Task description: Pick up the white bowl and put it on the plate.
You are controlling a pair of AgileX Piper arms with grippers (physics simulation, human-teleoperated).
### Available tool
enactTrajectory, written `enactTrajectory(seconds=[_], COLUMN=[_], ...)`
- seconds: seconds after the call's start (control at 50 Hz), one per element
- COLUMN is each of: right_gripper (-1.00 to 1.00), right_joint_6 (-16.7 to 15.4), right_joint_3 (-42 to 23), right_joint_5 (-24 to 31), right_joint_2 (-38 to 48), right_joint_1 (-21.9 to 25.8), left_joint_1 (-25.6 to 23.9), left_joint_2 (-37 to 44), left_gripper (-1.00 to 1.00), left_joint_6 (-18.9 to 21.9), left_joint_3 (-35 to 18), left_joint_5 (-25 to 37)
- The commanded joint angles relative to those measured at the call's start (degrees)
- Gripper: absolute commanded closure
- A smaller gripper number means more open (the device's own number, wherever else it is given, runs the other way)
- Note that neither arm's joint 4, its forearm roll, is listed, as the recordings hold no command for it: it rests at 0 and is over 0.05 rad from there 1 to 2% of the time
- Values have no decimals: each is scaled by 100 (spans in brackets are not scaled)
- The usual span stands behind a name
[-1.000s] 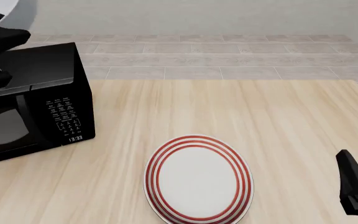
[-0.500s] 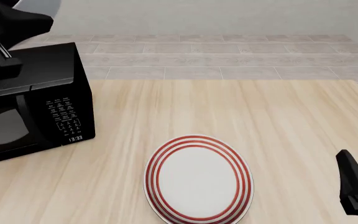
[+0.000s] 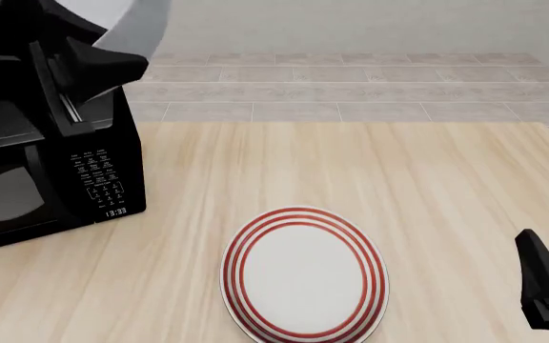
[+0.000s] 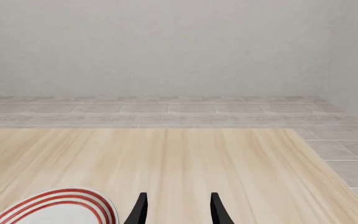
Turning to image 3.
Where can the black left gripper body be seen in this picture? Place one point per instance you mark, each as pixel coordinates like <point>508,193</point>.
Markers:
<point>67,114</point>

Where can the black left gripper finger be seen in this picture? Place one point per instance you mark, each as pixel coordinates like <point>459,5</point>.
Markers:
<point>105,69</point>
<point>67,18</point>

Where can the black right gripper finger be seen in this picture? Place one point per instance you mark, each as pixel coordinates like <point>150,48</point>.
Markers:
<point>539,271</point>

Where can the white plate with red rings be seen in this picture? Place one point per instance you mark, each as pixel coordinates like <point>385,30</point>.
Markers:
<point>303,278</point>

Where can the black microwave oven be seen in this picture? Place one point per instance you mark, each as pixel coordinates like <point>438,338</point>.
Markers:
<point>98,160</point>

